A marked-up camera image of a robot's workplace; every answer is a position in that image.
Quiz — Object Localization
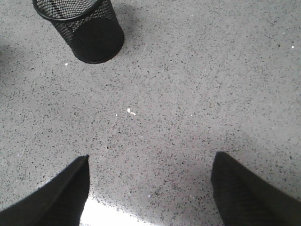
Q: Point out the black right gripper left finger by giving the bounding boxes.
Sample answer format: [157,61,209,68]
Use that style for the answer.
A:
[0,155,90,226]

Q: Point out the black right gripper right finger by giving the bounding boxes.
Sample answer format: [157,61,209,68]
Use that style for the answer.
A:
[211,152,301,226]

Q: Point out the black mesh pen bucket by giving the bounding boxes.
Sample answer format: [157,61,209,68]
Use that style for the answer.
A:
[32,0,124,64]

